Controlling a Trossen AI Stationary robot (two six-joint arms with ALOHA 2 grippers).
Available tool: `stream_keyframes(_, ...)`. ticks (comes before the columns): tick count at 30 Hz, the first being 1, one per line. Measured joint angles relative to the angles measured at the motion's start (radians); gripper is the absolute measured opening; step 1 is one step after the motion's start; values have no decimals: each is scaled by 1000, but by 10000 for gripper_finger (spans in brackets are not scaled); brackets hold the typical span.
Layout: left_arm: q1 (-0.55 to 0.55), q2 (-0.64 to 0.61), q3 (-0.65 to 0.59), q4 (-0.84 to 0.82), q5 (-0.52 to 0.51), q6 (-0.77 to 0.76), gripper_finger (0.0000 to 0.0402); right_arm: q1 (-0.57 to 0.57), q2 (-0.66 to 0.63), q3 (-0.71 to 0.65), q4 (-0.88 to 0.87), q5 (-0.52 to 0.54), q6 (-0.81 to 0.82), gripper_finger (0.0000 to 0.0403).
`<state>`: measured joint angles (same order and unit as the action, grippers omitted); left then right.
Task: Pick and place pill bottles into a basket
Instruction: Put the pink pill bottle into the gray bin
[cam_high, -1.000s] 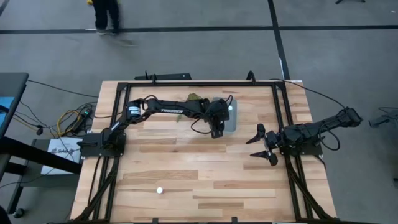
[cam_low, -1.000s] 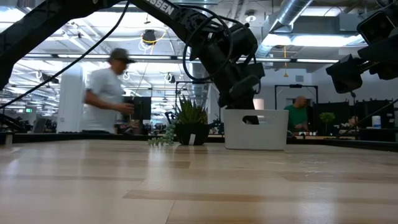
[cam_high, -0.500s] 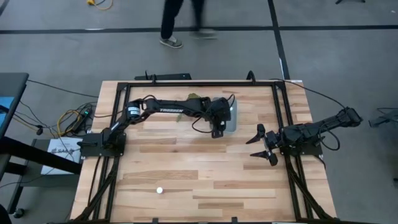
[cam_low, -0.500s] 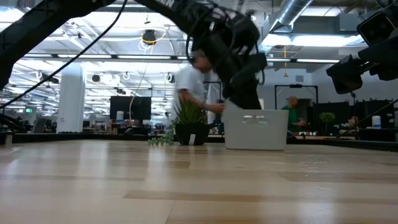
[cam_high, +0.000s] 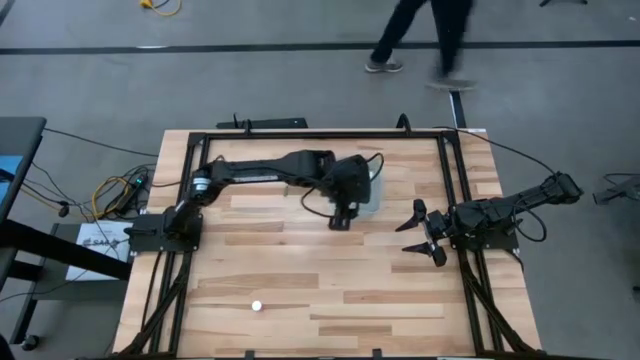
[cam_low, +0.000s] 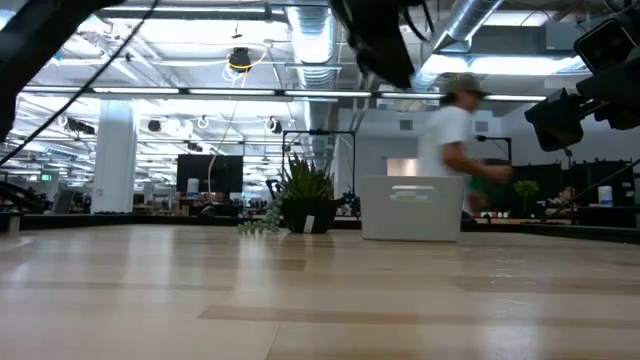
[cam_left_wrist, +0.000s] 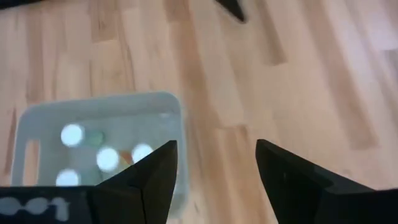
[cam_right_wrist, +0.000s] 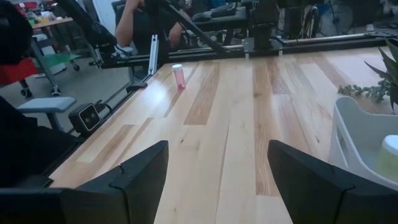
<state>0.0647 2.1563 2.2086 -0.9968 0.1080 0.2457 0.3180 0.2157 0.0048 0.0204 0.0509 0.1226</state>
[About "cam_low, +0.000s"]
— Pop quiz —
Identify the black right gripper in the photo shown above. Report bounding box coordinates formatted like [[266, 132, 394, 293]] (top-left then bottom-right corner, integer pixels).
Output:
[[523, 53, 640, 153]]

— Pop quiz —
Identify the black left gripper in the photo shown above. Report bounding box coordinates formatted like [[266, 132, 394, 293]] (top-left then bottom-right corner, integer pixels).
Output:
[[327, 0, 432, 92]]

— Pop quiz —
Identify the white plastic basket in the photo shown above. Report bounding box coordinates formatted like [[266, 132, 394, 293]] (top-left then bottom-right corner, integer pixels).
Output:
[[359, 174, 466, 243]]

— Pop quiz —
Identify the black stand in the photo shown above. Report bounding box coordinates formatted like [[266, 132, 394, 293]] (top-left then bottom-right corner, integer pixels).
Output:
[[473, 133, 514, 167]]

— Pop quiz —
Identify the small green potted tree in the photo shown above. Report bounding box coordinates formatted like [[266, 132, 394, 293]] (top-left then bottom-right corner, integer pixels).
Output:
[[513, 179, 541, 217]]

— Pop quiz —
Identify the person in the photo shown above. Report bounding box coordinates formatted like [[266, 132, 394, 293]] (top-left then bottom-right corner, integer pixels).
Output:
[[417, 73, 515, 221], [547, 185, 577, 208]]

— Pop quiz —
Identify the succulent plant in black pot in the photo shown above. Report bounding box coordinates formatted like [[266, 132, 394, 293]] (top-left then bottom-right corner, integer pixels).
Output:
[[278, 153, 340, 235]]

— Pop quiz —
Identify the trailing green artificial vine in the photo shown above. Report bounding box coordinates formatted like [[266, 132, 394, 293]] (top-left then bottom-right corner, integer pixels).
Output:
[[236, 197, 285, 235]]

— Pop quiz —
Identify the black screen panel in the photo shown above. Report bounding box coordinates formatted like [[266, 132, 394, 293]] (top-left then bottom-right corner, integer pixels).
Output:
[[175, 153, 245, 197]]

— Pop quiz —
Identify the long ceiling light strip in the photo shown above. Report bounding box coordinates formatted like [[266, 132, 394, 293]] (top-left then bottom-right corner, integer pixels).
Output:
[[22, 85, 549, 104]]

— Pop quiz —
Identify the white building column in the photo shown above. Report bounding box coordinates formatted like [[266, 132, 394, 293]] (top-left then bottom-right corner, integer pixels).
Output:
[[89, 99, 141, 215]]

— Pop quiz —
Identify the long black slanted cable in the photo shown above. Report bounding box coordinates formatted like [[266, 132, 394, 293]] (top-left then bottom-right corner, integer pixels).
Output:
[[544, 158, 640, 222]]

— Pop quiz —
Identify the silver ventilation duct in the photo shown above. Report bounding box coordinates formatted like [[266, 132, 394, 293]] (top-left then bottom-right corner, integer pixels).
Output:
[[285, 0, 344, 166], [412, 0, 504, 92]]

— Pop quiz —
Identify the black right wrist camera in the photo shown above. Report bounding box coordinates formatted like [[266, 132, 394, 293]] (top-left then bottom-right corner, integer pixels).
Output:
[[573, 18, 640, 74]]

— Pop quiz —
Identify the black ceiling cable reel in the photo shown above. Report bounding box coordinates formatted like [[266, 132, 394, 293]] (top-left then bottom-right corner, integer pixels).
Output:
[[227, 46, 254, 75]]

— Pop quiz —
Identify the black table edge frame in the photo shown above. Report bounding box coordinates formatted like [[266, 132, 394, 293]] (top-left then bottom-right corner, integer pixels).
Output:
[[0, 212, 640, 245]]

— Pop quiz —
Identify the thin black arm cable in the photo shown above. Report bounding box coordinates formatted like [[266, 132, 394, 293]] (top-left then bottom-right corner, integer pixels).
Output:
[[0, 0, 162, 169]]

